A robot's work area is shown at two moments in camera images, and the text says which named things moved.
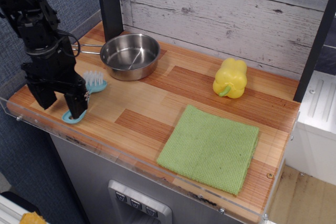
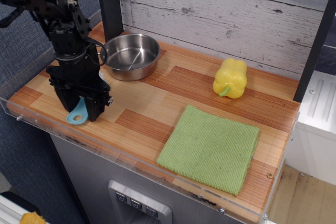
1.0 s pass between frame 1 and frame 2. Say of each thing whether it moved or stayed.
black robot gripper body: moved
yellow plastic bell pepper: stayed
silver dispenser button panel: stayed
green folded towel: stayed
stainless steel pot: stayed
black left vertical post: stayed
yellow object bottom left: stayed
